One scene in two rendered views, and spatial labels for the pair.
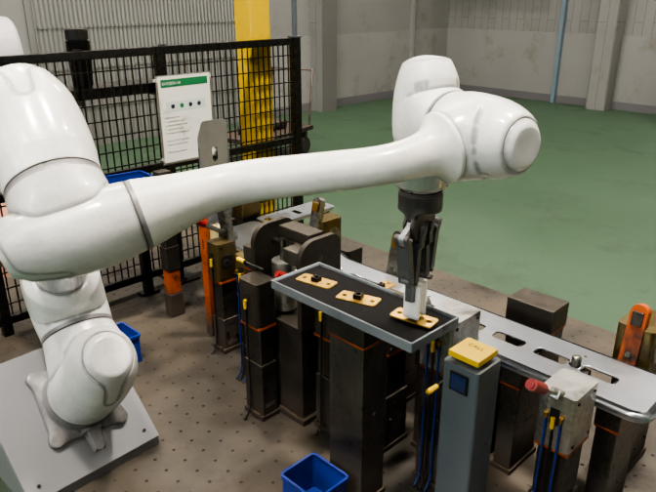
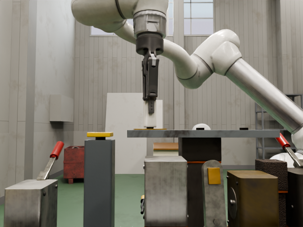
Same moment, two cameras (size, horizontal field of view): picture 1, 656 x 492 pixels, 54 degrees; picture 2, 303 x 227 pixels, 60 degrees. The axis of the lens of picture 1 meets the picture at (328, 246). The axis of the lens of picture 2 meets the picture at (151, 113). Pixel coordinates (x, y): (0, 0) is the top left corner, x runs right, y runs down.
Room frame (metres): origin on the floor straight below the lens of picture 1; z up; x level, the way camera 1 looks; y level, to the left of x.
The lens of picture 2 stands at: (1.53, -0.65, 1.17)
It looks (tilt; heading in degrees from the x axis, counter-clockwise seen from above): 3 degrees up; 134
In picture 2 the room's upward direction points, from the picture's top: straight up
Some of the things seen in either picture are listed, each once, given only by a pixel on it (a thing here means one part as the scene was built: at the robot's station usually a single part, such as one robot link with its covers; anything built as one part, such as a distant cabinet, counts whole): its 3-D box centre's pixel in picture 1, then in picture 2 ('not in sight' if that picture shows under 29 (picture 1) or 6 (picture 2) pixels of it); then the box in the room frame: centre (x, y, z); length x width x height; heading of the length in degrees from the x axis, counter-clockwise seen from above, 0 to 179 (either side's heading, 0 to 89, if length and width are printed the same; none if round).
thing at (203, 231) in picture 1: (206, 262); not in sight; (1.82, 0.37, 0.95); 0.03 x 0.01 x 0.50; 45
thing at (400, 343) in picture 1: (358, 302); (198, 133); (1.13, -0.06, 1.16); 0.37 x 0.14 x 0.02; 45
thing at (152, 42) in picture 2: (419, 214); (149, 55); (1.04, -0.16, 1.37); 0.08 x 0.07 x 0.09; 144
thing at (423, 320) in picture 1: (414, 315); (149, 127); (1.04, -0.16, 1.17); 0.08 x 0.04 x 0.01; 54
